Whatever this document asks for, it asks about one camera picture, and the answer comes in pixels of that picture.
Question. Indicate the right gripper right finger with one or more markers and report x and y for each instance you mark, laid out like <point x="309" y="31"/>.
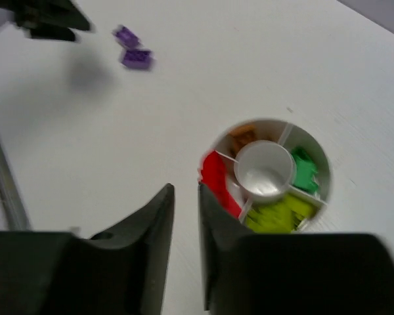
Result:
<point x="249" y="273"/>

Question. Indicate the green lego brick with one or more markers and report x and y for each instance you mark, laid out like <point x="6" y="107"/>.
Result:
<point x="306" y="171"/>

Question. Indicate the yellow-green lego brick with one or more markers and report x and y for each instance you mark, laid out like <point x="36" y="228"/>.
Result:
<point x="283" y="216"/>

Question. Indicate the purple lego brick studs up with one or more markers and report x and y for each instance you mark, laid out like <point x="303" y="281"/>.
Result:
<point x="137" y="59"/>

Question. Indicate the aluminium rail frame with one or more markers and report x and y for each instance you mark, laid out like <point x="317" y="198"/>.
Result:
<point x="13" y="215"/>

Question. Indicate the purple lego brick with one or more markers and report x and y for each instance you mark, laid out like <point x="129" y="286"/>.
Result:
<point x="126" y="38"/>

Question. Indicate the red lego brick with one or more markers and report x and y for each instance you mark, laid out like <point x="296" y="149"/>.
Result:
<point x="213" y="174"/>

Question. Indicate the white divided round container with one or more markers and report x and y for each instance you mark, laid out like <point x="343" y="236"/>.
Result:
<point x="264" y="170"/>

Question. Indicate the orange lego brick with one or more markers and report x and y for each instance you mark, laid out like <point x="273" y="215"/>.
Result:
<point x="242" y="136"/>

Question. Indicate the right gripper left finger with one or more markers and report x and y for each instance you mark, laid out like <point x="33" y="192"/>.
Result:
<point x="121" y="270"/>

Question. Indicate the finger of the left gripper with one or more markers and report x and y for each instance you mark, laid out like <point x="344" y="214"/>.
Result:
<point x="54" y="33"/>
<point x="37" y="13"/>

